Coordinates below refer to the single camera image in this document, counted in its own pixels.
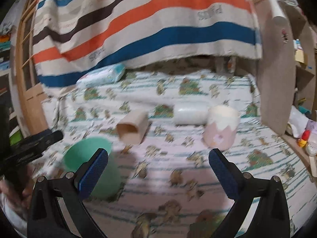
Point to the red yellow toy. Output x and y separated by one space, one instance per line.
302 141

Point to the striped hanging blanket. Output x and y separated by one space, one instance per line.
73 37

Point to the beige cardboard cup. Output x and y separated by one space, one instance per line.
132 128

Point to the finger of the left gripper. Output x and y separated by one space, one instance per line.
31 148

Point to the brown cardboard panel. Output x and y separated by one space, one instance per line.
276 71

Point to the left hand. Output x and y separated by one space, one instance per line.
16 202

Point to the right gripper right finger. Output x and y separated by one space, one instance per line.
271 218

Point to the mint green mug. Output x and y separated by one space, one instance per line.
91 159

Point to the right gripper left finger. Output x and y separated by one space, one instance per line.
45 215

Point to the wooden door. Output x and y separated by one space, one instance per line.
30 90

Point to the white cylindrical tumbler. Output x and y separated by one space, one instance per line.
190 113

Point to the pink and cream cup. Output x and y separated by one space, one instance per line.
222 125

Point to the wet wipes pack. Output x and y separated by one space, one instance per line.
102 76

